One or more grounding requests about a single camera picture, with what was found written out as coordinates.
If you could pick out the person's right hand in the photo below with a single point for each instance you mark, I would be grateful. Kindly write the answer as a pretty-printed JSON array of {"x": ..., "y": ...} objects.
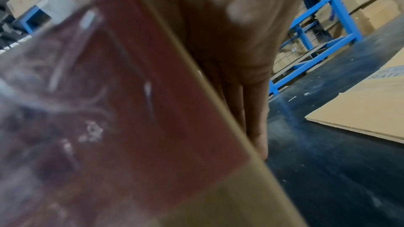
[{"x": 227, "y": 34}]

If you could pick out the pink-striped cardboard box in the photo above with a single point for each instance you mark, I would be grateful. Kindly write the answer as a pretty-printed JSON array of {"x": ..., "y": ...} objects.
[{"x": 173, "y": 121}]

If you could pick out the cardboard sheet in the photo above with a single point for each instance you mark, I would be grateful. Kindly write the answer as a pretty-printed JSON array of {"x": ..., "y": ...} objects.
[{"x": 363, "y": 111}]

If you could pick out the clear sealing tape strip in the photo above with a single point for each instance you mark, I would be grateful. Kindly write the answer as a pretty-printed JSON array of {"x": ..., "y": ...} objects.
[{"x": 79, "y": 96}]

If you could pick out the blue metal storage rack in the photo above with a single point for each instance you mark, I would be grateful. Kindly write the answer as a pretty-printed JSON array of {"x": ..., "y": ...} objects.
[{"x": 337, "y": 4}]

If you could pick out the stack of shelved brown boxes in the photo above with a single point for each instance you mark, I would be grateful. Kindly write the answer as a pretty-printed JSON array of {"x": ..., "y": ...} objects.
[{"x": 372, "y": 4}]

